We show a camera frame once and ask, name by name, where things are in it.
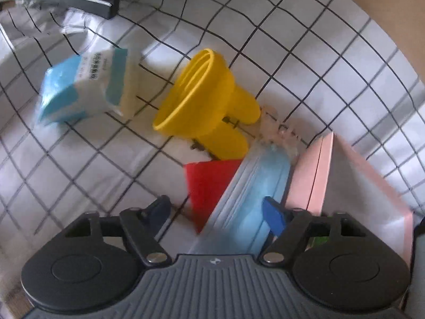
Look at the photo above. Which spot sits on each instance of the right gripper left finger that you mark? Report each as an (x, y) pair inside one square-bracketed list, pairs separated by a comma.
[(141, 226)]

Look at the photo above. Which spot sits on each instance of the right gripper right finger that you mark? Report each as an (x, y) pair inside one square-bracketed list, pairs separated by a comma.
[(290, 227)]

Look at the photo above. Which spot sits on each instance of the red soft pouch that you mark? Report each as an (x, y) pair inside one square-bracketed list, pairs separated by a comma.
[(206, 182)]

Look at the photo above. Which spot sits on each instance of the blue face mask stack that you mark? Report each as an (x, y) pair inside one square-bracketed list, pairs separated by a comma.
[(236, 225)]

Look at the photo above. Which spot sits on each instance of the pink storage box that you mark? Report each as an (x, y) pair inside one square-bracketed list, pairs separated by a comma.
[(330, 176)]

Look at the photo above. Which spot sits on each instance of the yellow plastic toy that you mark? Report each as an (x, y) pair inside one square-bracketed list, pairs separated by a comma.
[(204, 94)]

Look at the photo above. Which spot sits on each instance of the blue white tissue pack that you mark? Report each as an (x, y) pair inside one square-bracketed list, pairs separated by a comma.
[(90, 84)]

